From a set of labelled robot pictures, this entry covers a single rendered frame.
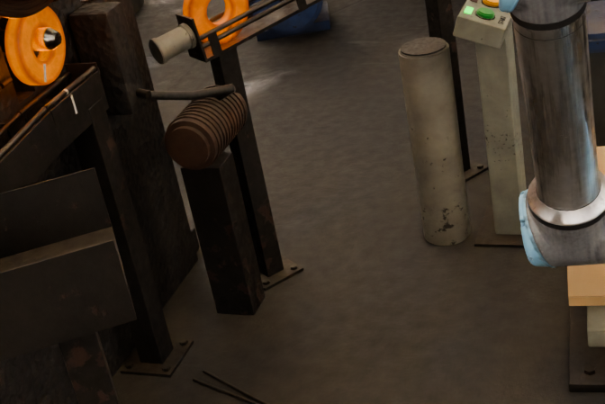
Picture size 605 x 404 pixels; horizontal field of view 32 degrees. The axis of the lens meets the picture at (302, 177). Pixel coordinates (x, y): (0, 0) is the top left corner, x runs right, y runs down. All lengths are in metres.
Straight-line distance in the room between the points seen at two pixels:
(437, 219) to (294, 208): 0.50
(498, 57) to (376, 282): 0.62
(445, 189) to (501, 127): 0.21
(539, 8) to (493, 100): 0.94
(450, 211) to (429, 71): 0.38
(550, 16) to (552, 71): 0.11
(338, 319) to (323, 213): 0.51
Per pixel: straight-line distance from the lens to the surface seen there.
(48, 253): 1.78
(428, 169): 2.60
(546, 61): 1.69
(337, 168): 3.16
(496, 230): 2.71
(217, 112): 2.38
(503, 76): 2.50
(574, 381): 2.22
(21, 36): 2.06
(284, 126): 3.50
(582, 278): 2.24
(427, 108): 2.52
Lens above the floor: 1.42
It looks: 27 degrees down
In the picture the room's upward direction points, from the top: 11 degrees counter-clockwise
